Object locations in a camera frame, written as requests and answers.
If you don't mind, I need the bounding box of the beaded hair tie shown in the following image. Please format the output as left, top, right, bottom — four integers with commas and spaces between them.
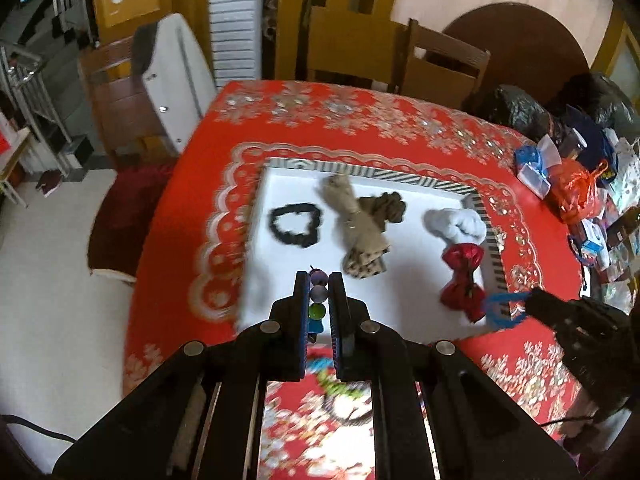
307, 265, 331, 346

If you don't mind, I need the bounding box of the white panel heater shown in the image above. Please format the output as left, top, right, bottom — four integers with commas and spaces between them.
134, 12, 217, 156

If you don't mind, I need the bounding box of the orange plastic bag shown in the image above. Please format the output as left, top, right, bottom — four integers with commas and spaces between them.
547, 157, 608, 223

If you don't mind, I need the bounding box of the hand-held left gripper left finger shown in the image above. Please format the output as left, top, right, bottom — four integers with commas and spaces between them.
52, 271, 311, 480

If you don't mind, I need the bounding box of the pile of small packets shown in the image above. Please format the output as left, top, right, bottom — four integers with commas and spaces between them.
597, 135, 640, 306

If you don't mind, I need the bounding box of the red hair bow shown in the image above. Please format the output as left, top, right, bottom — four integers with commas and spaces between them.
440, 242, 487, 322

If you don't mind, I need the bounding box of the dark blue cap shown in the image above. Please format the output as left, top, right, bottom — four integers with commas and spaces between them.
565, 105, 617, 181

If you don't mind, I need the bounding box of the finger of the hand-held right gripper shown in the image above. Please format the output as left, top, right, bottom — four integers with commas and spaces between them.
522, 287, 571, 332

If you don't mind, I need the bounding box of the green black hair tie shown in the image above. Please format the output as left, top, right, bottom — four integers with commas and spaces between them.
312, 360, 373, 426

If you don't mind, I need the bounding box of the black plastic bag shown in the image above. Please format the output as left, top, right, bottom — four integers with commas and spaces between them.
547, 72, 640, 131
462, 84, 551, 142

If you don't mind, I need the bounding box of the blue hair tie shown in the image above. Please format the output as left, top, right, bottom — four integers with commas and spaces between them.
481, 291, 531, 331

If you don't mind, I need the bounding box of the dark red cushion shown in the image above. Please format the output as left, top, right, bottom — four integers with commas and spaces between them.
87, 164, 176, 281

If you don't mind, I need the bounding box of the blue white tissue packet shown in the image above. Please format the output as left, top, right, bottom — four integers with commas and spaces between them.
515, 137, 561, 198

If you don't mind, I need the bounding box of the brown scrunchie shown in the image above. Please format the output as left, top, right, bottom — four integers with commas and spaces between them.
361, 191, 407, 226

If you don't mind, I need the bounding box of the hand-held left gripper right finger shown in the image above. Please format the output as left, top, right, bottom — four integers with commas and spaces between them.
327, 272, 581, 480

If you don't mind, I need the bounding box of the white tray with striped rim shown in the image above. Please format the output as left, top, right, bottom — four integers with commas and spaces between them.
239, 157, 507, 346

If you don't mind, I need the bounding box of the brown wooden chair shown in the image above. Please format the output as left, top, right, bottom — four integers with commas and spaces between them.
77, 40, 201, 162

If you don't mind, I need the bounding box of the black scrunchie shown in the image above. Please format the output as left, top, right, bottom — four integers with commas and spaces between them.
268, 202, 325, 250

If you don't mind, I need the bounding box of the white radiator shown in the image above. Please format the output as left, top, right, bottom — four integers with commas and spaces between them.
207, 0, 263, 88

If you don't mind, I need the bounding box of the yellow cabinet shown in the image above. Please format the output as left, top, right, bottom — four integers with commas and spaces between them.
92, 0, 176, 43

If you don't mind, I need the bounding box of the round dark brown tabletop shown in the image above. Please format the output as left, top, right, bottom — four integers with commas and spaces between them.
442, 2, 591, 106

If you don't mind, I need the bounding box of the black cable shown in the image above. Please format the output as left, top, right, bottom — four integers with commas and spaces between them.
0, 413, 77, 445
542, 405, 623, 453

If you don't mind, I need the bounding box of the blue white carton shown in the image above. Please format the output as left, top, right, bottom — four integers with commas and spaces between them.
581, 237, 610, 263

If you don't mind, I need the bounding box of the beige fabric hair bow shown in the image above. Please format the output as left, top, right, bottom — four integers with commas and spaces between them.
320, 174, 392, 280

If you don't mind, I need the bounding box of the metal stair railing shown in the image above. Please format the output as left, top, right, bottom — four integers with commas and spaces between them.
0, 42, 76, 176

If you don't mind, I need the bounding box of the red floral tablecloth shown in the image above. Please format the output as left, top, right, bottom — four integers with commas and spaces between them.
122, 80, 608, 480

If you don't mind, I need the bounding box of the white scrunchie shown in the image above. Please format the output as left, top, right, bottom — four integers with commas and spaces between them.
424, 207, 487, 243

